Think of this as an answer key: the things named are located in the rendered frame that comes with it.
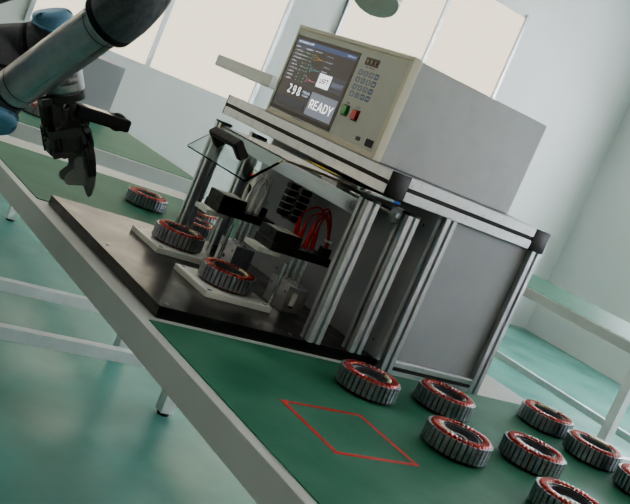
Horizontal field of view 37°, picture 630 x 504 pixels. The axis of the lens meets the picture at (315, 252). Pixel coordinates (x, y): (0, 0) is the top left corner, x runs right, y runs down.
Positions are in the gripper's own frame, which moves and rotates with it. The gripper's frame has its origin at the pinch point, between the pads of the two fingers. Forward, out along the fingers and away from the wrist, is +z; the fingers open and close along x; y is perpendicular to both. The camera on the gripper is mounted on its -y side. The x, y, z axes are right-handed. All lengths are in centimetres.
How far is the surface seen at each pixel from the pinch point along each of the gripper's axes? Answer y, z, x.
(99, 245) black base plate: 3.7, 6.6, 13.3
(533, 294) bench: -265, 165, -154
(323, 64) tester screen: -51, -18, 7
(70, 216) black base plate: 3.7, 6.7, -5.3
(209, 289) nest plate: -10.6, 13.1, 30.5
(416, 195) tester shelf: -46, -2, 46
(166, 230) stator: -13.4, 11.3, 3.0
